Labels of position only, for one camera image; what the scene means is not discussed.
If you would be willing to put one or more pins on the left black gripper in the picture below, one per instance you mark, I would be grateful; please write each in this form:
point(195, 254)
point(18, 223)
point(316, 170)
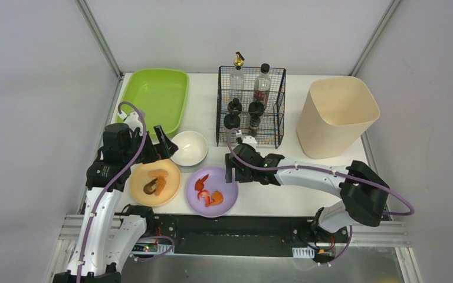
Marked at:
point(155, 146)

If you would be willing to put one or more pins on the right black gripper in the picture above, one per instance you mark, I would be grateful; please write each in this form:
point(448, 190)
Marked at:
point(230, 168)

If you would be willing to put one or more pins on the purple plate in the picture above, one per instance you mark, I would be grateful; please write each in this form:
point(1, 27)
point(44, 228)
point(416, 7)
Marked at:
point(215, 182)

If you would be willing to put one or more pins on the white ceramic bowl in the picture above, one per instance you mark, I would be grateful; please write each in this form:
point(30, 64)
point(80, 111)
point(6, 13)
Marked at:
point(192, 148)

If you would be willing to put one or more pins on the yellow plate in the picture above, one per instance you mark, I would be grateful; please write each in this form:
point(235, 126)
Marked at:
point(139, 177)

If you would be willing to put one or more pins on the small brown spice bottle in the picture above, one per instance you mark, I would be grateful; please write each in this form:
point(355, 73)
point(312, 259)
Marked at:
point(254, 124)

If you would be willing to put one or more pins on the white spice jar black cap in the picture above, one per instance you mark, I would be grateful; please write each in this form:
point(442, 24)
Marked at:
point(234, 107)

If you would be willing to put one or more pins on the salt grinder jar black lid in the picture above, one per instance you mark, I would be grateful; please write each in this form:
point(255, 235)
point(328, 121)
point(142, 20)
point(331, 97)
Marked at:
point(256, 109)

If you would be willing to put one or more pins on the clear bottle gold pourer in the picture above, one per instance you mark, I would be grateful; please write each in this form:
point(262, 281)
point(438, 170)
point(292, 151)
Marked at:
point(237, 77)

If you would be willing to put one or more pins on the clear bottle red label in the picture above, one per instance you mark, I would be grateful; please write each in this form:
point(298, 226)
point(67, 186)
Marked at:
point(262, 85)

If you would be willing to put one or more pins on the pepper grinder jar black lid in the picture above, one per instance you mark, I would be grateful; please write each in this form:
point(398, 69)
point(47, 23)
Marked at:
point(231, 121)

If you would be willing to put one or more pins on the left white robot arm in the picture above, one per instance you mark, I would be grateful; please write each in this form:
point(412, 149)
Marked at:
point(95, 257)

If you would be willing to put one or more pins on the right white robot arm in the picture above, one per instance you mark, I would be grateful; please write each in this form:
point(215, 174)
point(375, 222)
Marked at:
point(362, 193)

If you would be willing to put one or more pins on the orange chicken wing piece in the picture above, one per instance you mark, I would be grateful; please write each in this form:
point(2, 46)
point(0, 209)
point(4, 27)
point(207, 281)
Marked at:
point(216, 198)

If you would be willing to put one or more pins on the orange melon slice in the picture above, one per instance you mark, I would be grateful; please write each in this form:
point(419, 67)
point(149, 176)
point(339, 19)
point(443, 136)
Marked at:
point(158, 173)

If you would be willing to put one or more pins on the red pepper piece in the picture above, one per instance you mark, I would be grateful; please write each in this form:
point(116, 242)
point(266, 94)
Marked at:
point(200, 183)

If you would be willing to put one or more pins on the red white shrimp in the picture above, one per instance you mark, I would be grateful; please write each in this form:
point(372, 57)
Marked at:
point(205, 194)

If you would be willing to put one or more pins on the orange food piece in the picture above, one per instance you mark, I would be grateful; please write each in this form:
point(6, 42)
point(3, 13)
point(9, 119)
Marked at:
point(160, 185)

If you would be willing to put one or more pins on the green plastic tub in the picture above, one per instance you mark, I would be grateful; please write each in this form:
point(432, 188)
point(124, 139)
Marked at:
point(161, 94)

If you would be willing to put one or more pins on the dark mussel shell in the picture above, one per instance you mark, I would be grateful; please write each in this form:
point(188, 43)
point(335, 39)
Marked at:
point(150, 187)

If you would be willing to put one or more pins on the beige plastic bin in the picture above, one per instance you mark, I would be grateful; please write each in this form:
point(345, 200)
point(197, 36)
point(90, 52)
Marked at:
point(336, 112)

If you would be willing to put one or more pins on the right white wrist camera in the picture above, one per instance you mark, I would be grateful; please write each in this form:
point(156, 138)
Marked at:
point(245, 139)

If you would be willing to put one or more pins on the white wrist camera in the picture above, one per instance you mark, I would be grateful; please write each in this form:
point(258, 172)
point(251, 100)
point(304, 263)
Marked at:
point(133, 120)
point(245, 139)

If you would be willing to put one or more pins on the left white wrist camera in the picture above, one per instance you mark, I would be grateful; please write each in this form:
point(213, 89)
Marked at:
point(133, 120)

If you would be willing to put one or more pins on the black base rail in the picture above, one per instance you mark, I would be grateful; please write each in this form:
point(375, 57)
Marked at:
point(274, 237)

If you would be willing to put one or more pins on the black wire basket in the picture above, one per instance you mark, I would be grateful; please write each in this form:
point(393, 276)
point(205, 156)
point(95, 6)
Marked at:
point(271, 129)

